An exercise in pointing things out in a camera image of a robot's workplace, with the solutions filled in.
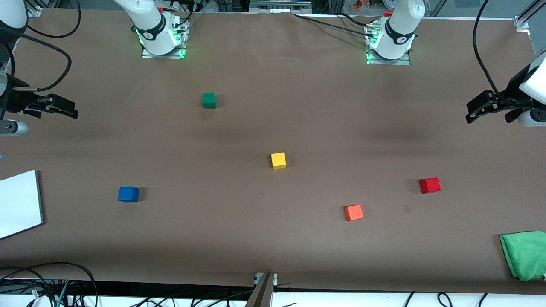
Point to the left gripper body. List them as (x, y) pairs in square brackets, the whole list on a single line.
[(513, 94)]

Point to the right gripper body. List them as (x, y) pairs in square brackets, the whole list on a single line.
[(17, 102)]

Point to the red wooden block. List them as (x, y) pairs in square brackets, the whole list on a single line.
[(430, 186)]

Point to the blue wooden block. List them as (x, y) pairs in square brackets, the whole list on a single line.
[(128, 194)]

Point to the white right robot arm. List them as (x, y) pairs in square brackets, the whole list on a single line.
[(149, 25)]

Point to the white flat board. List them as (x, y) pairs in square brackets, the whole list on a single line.
[(19, 204)]

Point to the green folded cloth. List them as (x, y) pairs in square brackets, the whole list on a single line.
[(527, 256)]

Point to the green wooden block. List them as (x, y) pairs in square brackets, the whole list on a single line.
[(209, 100)]

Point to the orange wooden block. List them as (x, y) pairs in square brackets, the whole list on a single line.
[(354, 212)]

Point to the yellow wooden block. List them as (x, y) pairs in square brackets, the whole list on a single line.
[(278, 160)]

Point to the brown table cover sheet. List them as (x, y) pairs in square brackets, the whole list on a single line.
[(256, 234)]

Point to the white lower shelf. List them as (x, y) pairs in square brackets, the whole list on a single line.
[(341, 300)]

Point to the dark metal strut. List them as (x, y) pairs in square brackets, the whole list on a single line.
[(261, 294)]

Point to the aluminium frame profile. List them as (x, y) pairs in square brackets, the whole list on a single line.
[(527, 15)]

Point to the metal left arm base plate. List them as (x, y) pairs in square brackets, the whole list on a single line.
[(405, 62)]

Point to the aluminium corner bracket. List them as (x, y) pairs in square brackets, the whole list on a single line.
[(34, 12)]

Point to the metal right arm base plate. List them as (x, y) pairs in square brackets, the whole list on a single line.
[(164, 56)]

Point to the grey metal rail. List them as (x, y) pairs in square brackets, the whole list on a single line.
[(279, 5)]

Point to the small aluminium bracket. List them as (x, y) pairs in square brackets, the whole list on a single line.
[(258, 278)]

